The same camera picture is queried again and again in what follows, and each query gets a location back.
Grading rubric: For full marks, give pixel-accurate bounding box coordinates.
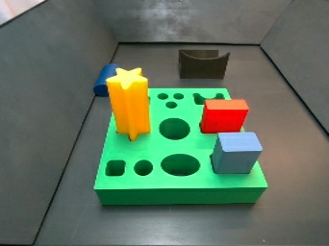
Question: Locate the green foam shape-sorter block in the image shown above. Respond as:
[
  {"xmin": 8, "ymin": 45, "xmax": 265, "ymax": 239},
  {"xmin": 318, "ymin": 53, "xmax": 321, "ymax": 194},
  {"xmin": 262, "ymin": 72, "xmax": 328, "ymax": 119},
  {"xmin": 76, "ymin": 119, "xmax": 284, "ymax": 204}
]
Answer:
[{"xmin": 94, "ymin": 88, "xmax": 268, "ymax": 205}]

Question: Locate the black curved cradle fixture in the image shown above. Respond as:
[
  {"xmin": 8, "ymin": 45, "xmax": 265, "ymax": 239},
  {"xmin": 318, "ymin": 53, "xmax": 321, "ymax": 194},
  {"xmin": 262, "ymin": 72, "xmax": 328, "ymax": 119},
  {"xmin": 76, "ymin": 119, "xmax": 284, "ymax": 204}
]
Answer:
[{"xmin": 179, "ymin": 49, "xmax": 230, "ymax": 79}]

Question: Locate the red rectangular block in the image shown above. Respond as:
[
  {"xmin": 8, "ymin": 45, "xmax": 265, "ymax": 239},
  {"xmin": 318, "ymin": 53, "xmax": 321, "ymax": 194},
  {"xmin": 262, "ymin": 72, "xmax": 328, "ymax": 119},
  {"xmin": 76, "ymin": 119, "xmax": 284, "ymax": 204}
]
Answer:
[{"xmin": 201, "ymin": 99, "xmax": 249, "ymax": 134}]

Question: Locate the light blue rectangular block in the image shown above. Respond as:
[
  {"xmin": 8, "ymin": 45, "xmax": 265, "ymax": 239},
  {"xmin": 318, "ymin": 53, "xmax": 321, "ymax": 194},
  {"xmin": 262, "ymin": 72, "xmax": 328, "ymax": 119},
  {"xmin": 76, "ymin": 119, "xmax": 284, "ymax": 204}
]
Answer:
[{"xmin": 211, "ymin": 132, "xmax": 262, "ymax": 174}]

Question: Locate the dark blue cylinder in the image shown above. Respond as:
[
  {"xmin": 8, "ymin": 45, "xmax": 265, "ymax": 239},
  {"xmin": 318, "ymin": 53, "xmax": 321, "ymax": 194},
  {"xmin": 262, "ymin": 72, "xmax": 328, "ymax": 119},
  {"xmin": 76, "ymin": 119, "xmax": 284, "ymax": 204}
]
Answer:
[{"xmin": 92, "ymin": 63, "xmax": 118, "ymax": 97}]

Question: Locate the yellow star prism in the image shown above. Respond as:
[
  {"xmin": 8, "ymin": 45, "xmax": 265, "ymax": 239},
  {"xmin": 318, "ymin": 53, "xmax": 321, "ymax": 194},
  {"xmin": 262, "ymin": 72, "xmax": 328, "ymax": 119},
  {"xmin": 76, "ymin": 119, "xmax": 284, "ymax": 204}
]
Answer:
[{"xmin": 106, "ymin": 67, "xmax": 150, "ymax": 141}]

